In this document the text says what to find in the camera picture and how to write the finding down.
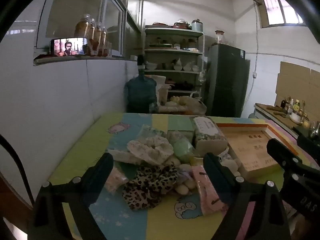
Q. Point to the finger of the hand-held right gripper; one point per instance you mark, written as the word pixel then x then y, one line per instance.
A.
pixel 308 143
pixel 280 150

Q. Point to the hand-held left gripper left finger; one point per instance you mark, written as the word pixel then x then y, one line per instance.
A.
pixel 106 170

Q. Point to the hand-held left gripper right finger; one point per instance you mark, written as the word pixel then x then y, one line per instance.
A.
pixel 212 172

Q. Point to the small pink tissue pack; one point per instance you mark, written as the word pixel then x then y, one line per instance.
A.
pixel 113 180

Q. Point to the white tissue pack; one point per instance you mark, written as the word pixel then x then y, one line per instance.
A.
pixel 122 156

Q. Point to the cream plush lamb toy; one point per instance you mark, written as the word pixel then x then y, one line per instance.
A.
pixel 186 187

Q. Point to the light green plastic bag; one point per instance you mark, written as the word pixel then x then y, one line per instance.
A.
pixel 186 150

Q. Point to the leopard print cloth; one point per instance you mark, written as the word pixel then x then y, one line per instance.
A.
pixel 150 185

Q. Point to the white floral cloth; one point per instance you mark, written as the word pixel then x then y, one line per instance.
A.
pixel 150 150

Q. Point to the pale green floral tissue pack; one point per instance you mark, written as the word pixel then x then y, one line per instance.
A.
pixel 178 136

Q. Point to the pale blue floral tissue pack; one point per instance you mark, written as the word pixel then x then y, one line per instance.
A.
pixel 150 130

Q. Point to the steel kettle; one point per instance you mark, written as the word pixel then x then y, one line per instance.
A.
pixel 314 130

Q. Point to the black induction cooker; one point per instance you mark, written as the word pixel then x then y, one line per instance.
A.
pixel 301 130

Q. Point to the white bowl on plate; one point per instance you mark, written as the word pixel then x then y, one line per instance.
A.
pixel 296 117

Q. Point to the steel cleaver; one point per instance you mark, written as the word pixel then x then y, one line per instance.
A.
pixel 280 114

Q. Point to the colourful cartoon printed mat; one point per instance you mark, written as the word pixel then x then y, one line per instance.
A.
pixel 82 142

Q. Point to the clear packet with white label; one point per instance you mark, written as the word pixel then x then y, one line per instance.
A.
pixel 207 135

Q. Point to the group of condiment bottles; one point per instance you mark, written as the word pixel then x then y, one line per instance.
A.
pixel 292 103

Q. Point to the grey gas cylinder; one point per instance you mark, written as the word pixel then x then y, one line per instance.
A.
pixel 252 115

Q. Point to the brown cardboard sheet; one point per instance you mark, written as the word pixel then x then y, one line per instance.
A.
pixel 292 82
pixel 315 85

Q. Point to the clear plastic bag of food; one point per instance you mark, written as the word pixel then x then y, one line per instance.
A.
pixel 186 103

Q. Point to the blue water jug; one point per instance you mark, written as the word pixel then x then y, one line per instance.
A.
pixel 141 92

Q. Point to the dark green fridge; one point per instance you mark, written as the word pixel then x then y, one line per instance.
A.
pixel 227 80

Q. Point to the black wok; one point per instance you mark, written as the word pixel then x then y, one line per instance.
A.
pixel 182 86

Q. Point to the white plastic container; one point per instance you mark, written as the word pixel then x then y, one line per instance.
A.
pixel 165 93

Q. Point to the white hanging plastic bag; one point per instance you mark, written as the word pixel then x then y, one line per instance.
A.
pixel 202 76

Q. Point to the white sack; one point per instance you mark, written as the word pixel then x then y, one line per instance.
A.
pixel 157 80

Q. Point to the black water pump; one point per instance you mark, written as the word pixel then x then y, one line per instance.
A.
pixel 141 63

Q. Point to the large white bowl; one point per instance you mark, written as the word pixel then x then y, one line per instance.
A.
pixel 151 66

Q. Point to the pale green shelf rack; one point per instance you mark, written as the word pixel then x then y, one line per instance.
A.
pixel 175 52

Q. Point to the glass jar with lid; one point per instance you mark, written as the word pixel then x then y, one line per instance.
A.
pixel 219 37

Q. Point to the smartphone with lit screen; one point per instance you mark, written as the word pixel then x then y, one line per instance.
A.
pixel 68 47

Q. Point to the barred exterior window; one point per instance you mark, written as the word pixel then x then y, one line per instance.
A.
pixel 277 7

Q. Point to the teal enamel pot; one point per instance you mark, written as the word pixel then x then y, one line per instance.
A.
pixel 197 25

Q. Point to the red pot with lid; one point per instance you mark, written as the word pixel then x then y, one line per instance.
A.
pixel 181 24

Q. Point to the flat red pan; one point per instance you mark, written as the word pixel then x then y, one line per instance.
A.
pixel 157 25

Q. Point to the interior sliding window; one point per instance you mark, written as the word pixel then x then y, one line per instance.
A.
pixel 75 7

